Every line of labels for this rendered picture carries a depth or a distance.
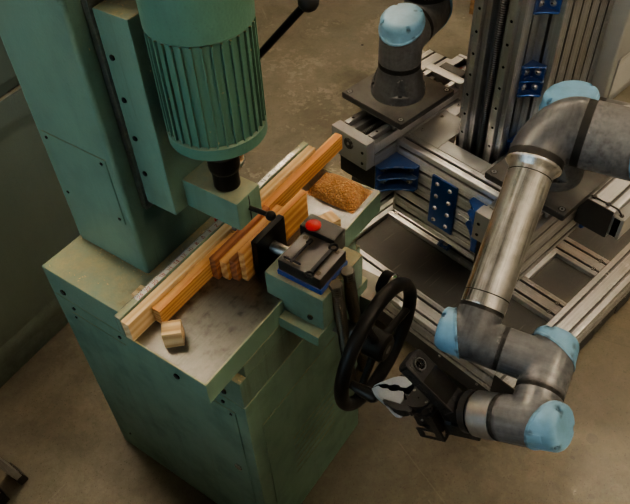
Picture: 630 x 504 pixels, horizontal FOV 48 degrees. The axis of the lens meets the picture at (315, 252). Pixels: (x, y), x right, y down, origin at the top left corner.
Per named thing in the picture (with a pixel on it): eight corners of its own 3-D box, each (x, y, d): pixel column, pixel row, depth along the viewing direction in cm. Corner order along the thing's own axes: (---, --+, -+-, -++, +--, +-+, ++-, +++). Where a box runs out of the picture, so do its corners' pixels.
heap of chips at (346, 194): (352, 214, 152) (352, 204, 150) (305, 193, 157) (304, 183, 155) (373, 191, 156) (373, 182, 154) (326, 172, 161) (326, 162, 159)
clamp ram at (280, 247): (285, 287, 138) (281, 256, 131) (255, 272, 141) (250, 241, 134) (311, 259, 143) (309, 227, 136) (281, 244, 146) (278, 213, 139)
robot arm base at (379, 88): (396, 69, 204) (397, 38, 197) (436, 89, 196) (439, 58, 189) (359, 91, 197) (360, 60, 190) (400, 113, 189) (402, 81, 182)
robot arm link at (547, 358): (516, 309, 113) (494, 369, 108) (587, 333, 109) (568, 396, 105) (511, 330, 120) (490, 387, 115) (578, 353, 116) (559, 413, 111)
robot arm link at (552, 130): (527, 71, 118) (427, 344, 112) (594, 86, 115) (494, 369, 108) (526, 101, 129) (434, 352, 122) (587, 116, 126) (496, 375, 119)
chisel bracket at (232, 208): (241, 237, 136) (236, 205, 130) (187, 210, 142) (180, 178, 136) (264, 214, 140) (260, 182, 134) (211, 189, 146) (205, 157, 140)
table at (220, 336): (250, 431, 124) (247, 413, 119) (126, 353, 136) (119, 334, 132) (417, 225, 157) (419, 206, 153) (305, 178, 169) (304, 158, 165)
